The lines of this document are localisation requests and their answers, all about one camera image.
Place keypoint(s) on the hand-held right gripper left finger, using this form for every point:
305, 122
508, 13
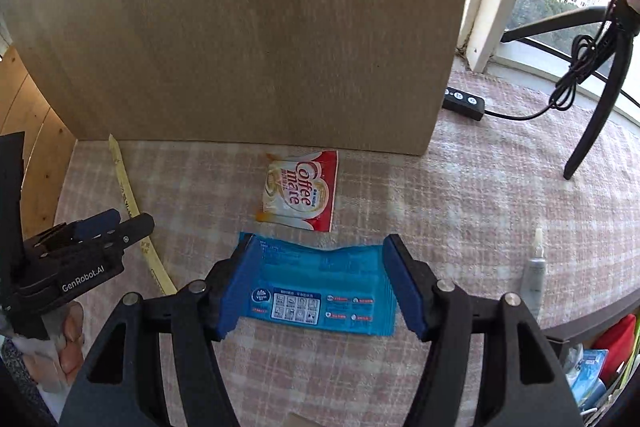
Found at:
235, 292

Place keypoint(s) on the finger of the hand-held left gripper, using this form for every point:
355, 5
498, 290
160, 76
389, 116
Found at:
135, 229
95, 222

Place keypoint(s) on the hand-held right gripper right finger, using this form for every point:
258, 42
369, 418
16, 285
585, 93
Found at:
407, 287

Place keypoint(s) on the yellow stick sachet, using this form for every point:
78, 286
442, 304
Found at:
127, 197

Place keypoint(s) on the blue wet wipe packet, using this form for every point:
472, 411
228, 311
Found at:
320, 287

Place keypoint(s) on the black storage container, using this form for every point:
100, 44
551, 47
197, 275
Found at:
580, 332

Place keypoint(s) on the person's left hand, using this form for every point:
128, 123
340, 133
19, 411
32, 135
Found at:
67, 342

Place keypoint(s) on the pink plaid cloth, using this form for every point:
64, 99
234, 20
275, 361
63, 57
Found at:
450, 207

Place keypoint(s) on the wooden slat panel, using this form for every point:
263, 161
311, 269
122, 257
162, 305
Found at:
35, 147

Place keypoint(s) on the red white creamer sachet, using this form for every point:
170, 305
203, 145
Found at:
300, 189

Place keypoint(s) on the clear glue tube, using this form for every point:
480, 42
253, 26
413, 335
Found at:
532, 277

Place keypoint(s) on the black inline remote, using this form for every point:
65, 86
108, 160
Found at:
464, 103

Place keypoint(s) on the blue colourful packet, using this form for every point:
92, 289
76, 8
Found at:
590, 377

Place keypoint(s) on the red box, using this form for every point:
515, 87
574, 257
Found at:
617, 347

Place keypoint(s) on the light wooden board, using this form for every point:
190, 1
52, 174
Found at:
240, 22

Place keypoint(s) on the black tripod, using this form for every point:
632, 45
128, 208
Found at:
600, 107

